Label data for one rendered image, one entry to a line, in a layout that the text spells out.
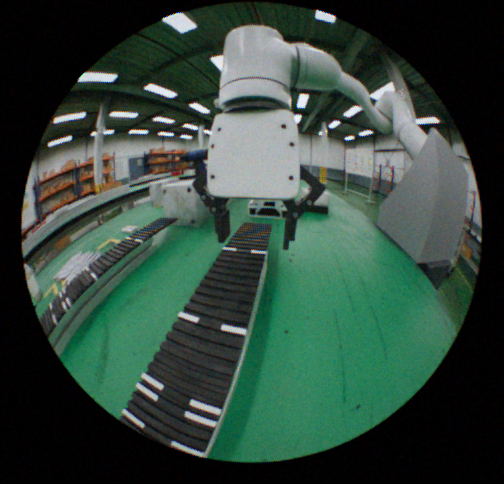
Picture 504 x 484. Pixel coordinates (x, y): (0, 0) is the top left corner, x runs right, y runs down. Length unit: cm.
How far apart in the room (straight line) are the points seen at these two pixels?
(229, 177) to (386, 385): 26
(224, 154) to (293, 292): 17
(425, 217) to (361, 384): 31
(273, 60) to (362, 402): 32
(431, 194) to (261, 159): 33
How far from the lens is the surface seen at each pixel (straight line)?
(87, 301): 24
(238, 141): 17
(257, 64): 19
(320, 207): 47
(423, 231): 37
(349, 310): 18
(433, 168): 37
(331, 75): 22
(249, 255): 17
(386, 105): 71
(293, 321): 16
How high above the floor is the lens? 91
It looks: 25 degrees down
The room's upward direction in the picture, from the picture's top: straight up
